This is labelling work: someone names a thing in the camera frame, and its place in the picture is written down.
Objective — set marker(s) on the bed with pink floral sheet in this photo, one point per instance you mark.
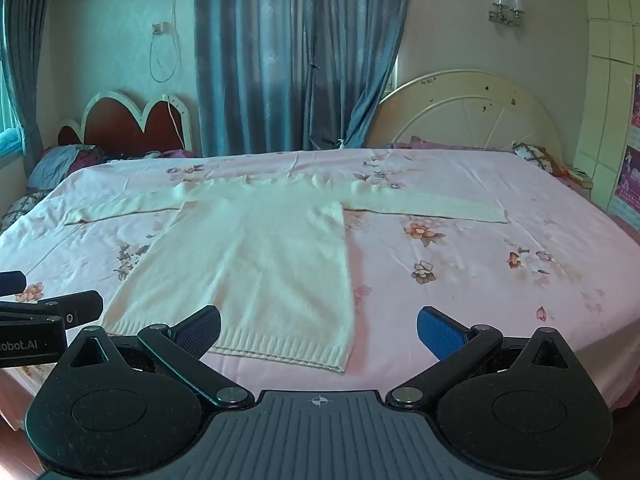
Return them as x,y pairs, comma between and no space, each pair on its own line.
450,210

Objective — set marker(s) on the dark red cloth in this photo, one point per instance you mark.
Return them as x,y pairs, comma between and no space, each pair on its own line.
87,157

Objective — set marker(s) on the glass wall lamp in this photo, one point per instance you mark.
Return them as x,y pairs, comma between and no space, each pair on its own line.
505,7

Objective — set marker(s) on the patterned pillow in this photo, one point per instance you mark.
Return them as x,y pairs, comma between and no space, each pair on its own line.
537,157

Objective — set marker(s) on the small purple wall poster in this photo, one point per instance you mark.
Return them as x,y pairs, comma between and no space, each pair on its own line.
636,102

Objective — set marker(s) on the black tripod stand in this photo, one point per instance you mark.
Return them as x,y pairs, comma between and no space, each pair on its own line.
316,90

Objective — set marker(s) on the pink pillow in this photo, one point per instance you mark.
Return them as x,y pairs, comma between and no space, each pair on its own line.
450,144

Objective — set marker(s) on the white knit sweater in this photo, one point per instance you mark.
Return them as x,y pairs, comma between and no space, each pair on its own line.
250,260

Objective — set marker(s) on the cream wardrobe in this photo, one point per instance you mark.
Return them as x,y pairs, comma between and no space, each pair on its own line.
607,85

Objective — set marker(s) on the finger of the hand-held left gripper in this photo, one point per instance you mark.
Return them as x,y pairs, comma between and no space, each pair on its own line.
12,282
80,306

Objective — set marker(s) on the blue curtain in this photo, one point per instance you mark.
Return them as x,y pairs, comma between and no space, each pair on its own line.
25,60
250,60

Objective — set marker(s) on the cream bedside table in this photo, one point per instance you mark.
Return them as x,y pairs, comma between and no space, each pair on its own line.
580,180

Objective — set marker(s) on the cream round headboard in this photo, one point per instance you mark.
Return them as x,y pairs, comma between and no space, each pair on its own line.
475,110

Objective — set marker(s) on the blue pillow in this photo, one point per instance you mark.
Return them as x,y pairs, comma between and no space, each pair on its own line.
55,165

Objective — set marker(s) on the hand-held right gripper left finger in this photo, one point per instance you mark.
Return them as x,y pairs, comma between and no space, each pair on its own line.
200,332

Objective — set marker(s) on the dark patterned quilt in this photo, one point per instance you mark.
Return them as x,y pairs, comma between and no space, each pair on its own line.
22,207

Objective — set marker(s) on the wall socket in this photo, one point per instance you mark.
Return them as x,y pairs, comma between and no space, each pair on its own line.
160,28

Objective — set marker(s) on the red-brown headboard with cream trim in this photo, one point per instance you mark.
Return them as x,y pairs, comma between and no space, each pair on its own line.
120,130

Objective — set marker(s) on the large purple wall poster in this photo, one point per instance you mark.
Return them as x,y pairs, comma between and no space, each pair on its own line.
630,175

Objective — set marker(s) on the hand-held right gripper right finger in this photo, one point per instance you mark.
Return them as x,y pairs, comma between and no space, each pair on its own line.
440,332

